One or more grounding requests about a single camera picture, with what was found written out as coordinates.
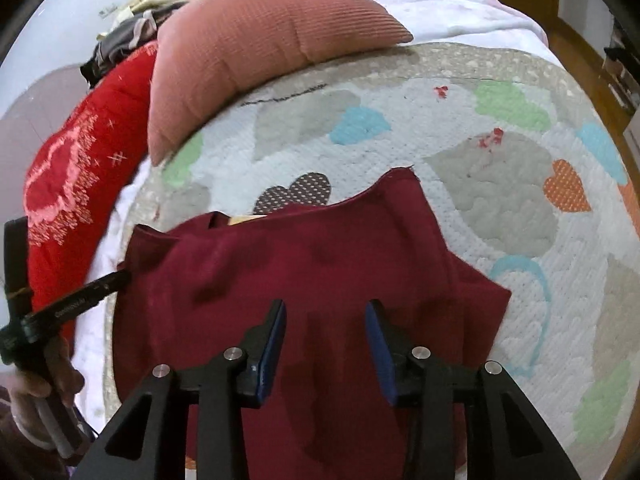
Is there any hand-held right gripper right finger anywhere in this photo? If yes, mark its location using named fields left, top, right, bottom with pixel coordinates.
left=364, top=299, right=583, bottom=480

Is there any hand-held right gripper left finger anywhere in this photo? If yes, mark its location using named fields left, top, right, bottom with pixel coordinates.
left=75, top=299, right=288, bottom=480

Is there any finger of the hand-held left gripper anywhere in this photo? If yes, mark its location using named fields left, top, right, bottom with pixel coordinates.
left=22, top=271, right=133, bottom=331
left=4, top=217, right=33, bottom=317

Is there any maroon garment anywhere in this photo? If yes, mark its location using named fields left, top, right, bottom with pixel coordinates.
left=112, top=166, right=513, bottom=480

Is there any person's left forearm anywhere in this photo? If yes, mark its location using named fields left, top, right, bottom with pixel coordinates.
left=0, top=390, right=71, bottom=480

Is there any pile of mixed clothes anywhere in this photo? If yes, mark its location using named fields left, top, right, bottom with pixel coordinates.
left=80, top=0, right=211, bottom=91

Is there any person's left hand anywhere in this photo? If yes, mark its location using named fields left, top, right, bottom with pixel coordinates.
left=7, top=335, right=86, bottom=448

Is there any red patterned blanket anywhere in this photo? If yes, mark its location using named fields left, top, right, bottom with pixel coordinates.
left=22, top=40, right=158, bottom=356

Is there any quilted heart-print blanket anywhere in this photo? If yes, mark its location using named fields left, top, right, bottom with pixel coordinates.
left=102, top=42, right=640, bottom=480

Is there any pink ribbed pillow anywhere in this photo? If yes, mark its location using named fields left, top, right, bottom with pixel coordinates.
left=149, top=0, right=415, bottom=167

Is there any cluttered shelf unit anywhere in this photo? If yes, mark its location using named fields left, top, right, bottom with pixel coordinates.
left=602, top=10, right=640, bottom=141

